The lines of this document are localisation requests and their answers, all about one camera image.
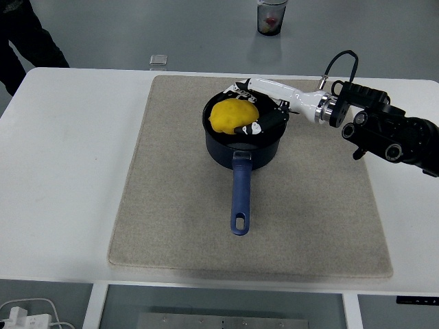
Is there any beige felt mat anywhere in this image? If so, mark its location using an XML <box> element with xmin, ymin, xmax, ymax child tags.
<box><xmin>108</xmin><ymin>75</ymin><xmax>394</xmax><ymax>279</ymax></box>

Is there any grey metal plate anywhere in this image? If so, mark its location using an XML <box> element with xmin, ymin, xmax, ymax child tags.
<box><xmin>137</xmin><ymin>312</ymin><xmax>311</xmax><ymax>329</ymax></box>

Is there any white table leg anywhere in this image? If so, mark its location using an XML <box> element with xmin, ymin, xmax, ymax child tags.
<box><xmin>342</xmin><ymin>293</ymin><xmax>364</xmax><ymax>329</ymax></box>
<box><xmin>83</xmin><ymin>283</ymin><xmax>110</xmax><ymax>329</ymax></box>

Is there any white power cable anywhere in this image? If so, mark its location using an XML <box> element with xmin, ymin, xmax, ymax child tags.
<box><xmin>0</xmin><ymin>297</ymin><xmax>75</xmax><ymax>329</ymax></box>

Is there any white power strip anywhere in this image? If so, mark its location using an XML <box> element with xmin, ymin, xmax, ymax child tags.
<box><xmin>0</xmin><ymin>306</ymin><xmax>52</xmax><ymax>329</ymax></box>

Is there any blue pot with handle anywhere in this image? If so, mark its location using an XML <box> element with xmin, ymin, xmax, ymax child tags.
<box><xmin>201</xmin><ymin>88</ymin><xmax>287</xmax><ymax>236</ymax></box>

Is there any person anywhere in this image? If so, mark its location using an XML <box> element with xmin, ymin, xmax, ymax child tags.
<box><xmin>0</xmin><ymin>0</ymin><xmax>70</xmax><ymax>97</ymax></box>

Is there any black table control panel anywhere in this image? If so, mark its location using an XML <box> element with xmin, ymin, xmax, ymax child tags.
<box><xmin>396</xmin><ymin>295</ymin><xmax>439</xmax><ymax>304</ymax></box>

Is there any dark bin with clear liner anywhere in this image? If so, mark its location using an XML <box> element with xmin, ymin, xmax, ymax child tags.
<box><xmin>257</xmin><ymin>0</ymin><xmax>287</xmax><ymax>37</ymax></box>

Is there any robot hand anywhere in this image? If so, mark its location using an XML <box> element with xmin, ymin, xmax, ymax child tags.
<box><xmin>222</xmin><ymin>77</ymin><xmax>327</xmax><ymax>136</ymax></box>

